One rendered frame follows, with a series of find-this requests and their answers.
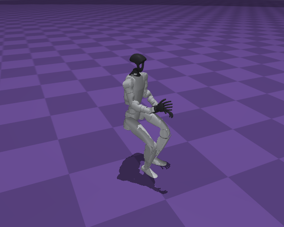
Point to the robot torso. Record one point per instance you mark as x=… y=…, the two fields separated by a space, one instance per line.
x=138 y=89

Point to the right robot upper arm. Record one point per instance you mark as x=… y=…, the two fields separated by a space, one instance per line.
x=128 y=87

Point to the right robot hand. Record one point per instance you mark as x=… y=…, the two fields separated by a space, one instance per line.
x=161 y=106

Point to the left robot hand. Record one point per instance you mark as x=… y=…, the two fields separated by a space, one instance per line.
x=170 y=113

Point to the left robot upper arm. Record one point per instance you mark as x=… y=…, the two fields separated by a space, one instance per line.
x=146 y=92

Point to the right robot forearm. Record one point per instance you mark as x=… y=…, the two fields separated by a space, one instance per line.
x=141 y=108

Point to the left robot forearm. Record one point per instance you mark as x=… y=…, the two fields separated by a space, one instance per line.
x=152 y=101

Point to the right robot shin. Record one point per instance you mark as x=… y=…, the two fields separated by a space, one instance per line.
x=148 y=156

